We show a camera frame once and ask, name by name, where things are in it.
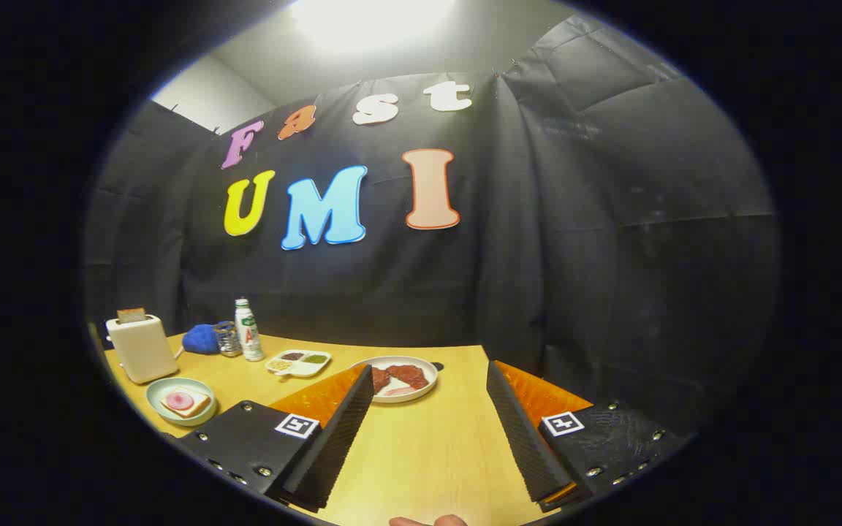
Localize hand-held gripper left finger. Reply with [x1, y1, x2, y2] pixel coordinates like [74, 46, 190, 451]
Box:
[172, 363, 376, 512]

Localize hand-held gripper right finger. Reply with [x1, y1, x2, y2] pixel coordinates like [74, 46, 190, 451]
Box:
[486, 359, 692, 512]

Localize white divided bean dish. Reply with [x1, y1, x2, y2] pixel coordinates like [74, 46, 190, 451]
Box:
[265, 350, 332, 378]

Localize white bowl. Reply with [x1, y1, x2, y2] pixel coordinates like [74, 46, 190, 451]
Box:
[350, 356, 439, 404]

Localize red meat slices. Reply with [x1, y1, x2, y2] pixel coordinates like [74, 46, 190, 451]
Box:
[370, 363, 429, 392]

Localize white drink bottle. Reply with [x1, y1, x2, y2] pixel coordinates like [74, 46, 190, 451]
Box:
[235, 297, 265, 362]

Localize bread slice with crust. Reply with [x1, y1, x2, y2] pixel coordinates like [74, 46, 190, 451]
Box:
[160, 386, 212, 419]

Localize blue cloth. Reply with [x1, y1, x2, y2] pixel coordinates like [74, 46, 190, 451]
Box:
[182, 324, 221, 356]

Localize black backdrop cloth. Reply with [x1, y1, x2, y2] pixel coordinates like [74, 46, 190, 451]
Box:
[85, 15, 780, 439]

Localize pale green plate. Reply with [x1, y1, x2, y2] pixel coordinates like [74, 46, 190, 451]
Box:
[146, 377, 217, 427]

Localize white toaster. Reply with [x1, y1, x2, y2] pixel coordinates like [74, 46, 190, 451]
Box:
[105, 314, 181, 385]

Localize wire utensil holder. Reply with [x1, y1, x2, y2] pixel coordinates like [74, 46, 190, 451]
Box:
[215, 321, 243, 358]

